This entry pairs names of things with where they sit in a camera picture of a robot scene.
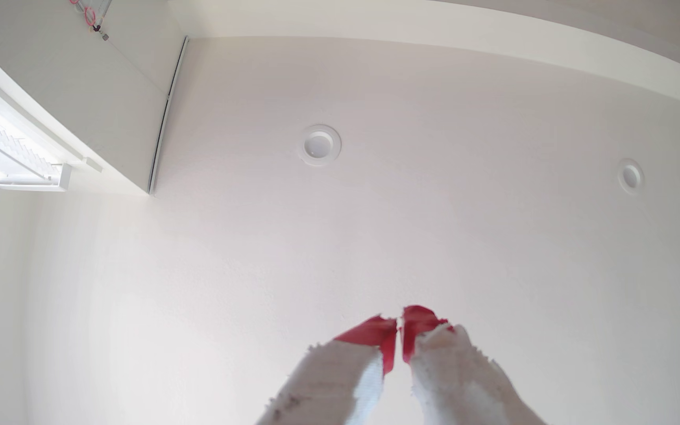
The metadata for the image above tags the round recessed ceiling light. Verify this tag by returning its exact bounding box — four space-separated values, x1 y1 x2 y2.
617 157 646 196
299 124 342 167

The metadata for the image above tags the red-tipped cloth-wrapped gripper finger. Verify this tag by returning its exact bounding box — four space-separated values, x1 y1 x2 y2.
401 305 547 425
255 314 399 425

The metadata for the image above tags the white window blind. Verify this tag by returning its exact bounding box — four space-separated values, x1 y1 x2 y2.
0 94 73 192

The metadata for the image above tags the red hanging wire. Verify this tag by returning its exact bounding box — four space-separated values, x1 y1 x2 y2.
68 0 111 42

